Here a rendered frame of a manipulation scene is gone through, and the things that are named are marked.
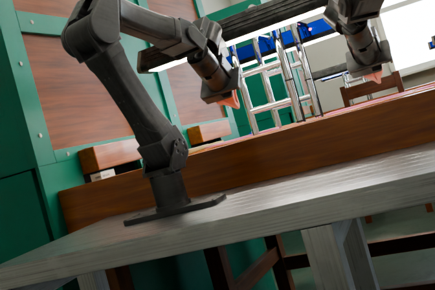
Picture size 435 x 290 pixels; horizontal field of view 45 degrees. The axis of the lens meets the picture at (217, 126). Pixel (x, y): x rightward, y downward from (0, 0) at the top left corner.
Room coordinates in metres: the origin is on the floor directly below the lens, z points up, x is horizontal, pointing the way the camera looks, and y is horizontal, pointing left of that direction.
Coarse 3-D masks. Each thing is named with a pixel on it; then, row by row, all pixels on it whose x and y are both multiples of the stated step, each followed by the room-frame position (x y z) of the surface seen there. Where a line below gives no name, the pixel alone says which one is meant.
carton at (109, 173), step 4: (112, 168) 1.42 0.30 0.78; (100, 172) 1.37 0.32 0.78; (104, 172) 1.39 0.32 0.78; (108, 172) 1.40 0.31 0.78; (112, 172) 1.41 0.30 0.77; (92, 176) 1.38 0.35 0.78; (96, 176) 1.38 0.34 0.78; (100, 176) 1.37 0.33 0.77; (104, 176) 1.38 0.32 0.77; (108, 176) 1.40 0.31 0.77; (92, 180) 1.38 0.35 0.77; (96, 180) 1.38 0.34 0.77
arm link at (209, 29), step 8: (200, 24) 1.20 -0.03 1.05; (208, 24) 1.22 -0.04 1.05; (216, 24) 1.23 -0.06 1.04; (192, 32) 1.13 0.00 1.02; (200, 32) 1.15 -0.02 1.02; (208, 32) 1.21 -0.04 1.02; (216, 32) 1.22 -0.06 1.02; (192, 40) 1.12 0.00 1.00; (200, 40) 1.14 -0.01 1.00; (216, 40) 1.21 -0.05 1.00; (200, 48) 1.14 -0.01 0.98; (216, 48) 1.22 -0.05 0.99; (176, 56) 1.18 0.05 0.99; (184, 56) 1.17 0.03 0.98
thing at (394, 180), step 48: (432, 144) 0.96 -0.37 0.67; (240, 192) 1.05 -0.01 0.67; (288, 192) 0.86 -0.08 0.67; (336, 192) 0.72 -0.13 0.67; (384, 192) 0.70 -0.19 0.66; (432, 192) 0.68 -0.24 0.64; (96, 240) 0.93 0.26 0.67; (144, 240) 0.82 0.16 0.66; (192, 240) 0.80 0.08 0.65; (240, 240) 0.77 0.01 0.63; (0, 288) 0.93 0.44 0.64
